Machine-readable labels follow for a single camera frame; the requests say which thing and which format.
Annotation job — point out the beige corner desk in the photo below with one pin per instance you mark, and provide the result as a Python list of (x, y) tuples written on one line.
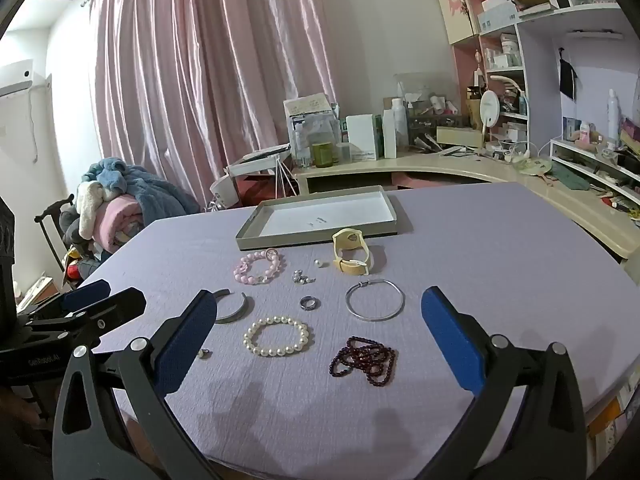
[(575, 205)]

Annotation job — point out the pink curtain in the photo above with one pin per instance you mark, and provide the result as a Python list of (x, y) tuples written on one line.
[(200, 60)]

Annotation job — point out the silver earring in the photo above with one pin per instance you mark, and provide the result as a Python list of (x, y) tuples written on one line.
[(298, 275), (309, 280)]

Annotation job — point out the thin silver bangle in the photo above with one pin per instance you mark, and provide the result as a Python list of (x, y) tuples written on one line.
[(372, 317)]

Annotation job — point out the pile of blankets and clothes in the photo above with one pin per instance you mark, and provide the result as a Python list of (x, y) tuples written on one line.
[(130, 190)]

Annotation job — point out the black chair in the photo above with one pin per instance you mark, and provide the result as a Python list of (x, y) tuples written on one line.
[(50, 215)]

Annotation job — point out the round white mirror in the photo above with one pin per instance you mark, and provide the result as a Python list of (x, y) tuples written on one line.
[(489, 110)]

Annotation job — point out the white air conditioner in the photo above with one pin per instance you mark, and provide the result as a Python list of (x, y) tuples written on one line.
[(15, 77)]

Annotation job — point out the clear bag of papers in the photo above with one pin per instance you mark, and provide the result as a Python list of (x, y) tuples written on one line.
[(310, 125)]

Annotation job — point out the grey cardboard tray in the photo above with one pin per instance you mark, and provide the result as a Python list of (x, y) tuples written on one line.
[(320, 215)]

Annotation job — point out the green hand fan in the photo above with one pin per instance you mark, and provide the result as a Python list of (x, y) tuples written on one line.
[(535, 165)]

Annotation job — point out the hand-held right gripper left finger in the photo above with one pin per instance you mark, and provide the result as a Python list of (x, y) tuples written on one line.
[(185, 340)]

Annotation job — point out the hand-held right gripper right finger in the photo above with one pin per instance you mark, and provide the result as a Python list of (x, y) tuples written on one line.
[(450, 335)]

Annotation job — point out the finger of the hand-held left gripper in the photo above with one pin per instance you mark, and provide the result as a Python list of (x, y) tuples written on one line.
[(125, 302), (87, 293)]

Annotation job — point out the black hanging cap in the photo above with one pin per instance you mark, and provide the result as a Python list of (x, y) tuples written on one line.
[(567, 72)]

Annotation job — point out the green glass jar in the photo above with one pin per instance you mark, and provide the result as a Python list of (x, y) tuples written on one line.
[(323, 155)]

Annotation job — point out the white spray bottle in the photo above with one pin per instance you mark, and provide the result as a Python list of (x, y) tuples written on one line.
[(612, 115)]

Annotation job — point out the green cloth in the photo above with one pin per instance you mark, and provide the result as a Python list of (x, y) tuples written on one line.
[(570, 177)]

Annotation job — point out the white carton box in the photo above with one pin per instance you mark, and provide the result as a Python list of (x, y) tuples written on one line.
[(361, 137)]

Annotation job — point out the beige flat box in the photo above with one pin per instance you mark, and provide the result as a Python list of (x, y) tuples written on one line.
[(457, 136)]

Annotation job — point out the clear acrylic organizer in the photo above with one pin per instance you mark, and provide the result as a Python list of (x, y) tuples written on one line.
[(430, 120)]

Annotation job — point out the white desktop organizer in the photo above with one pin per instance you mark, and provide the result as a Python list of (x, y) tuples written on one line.
[(585, 160)]

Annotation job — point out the white shelf unit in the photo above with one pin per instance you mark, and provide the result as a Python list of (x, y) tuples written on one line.
[(527, 35)]

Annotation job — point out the white paper bag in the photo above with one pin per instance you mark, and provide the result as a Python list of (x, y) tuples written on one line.
[(240, 175)]

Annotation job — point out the white desk lamp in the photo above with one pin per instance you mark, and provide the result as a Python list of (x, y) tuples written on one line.
[(520, 90)]

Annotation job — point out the lavender tablecloth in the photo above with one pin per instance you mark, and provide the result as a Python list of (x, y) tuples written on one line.
[(500, 270)]

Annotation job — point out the white pump bottle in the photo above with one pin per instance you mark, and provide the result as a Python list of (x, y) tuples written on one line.
[(400, 120)]

